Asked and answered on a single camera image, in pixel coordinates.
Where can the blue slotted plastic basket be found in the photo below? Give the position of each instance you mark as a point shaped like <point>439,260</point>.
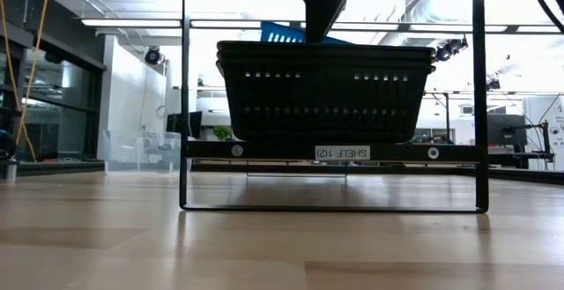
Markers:
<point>282,32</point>

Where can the white shelf label sticker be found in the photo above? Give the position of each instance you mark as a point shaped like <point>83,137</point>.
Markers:
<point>343,152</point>

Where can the black metal wood shelf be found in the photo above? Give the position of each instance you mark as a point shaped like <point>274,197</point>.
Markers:
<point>273,151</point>

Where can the ceiling light strip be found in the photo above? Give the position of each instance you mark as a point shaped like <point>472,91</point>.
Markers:
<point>132,23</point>

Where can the black ceiling spotlight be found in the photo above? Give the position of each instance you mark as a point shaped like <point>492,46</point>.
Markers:
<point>446,53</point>
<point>153,56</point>

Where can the black computer monitor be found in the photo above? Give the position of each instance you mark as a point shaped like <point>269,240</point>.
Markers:
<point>190,124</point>
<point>506,131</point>

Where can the dark glass partition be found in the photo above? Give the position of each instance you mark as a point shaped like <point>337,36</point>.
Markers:
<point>66,118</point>

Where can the green potted plant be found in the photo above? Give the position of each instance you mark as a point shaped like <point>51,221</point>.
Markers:
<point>222,132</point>

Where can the clear plastic basket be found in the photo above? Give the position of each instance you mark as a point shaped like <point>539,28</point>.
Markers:
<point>141,153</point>

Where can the white cabinet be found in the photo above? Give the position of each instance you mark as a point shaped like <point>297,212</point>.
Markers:
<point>539,122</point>

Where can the black metal workstation frame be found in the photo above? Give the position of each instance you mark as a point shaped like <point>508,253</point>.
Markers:
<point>447,118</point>

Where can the black table frame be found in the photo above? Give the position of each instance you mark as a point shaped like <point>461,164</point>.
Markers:
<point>529,176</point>

